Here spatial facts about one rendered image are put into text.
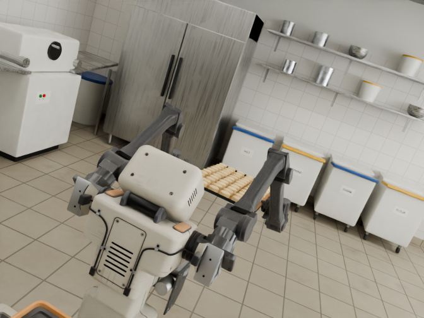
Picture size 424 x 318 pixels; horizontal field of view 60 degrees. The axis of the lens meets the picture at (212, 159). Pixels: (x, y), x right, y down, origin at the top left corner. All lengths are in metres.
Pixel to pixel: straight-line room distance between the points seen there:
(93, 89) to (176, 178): 4.44
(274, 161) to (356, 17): 4.02
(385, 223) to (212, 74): 2.70
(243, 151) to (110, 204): 3.68
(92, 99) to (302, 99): 2.86
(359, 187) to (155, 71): 2.78
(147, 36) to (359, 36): 2.60
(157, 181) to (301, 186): 3.77
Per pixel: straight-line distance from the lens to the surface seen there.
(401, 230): 4.98
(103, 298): 1.21
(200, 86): 4.38
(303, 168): 4.62
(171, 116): 1.45
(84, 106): 5.46
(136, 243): 1.02
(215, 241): 1.04
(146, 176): 1.02
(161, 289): 1.20
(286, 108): 5.16
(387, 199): 4.83
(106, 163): 1.23
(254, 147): 4.60
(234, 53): 4.29
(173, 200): 0.98
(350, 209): 4.80
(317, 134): 5.21
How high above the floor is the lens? 1.65
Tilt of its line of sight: 17 degrees down
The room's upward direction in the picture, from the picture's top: 19 degrees clockwise
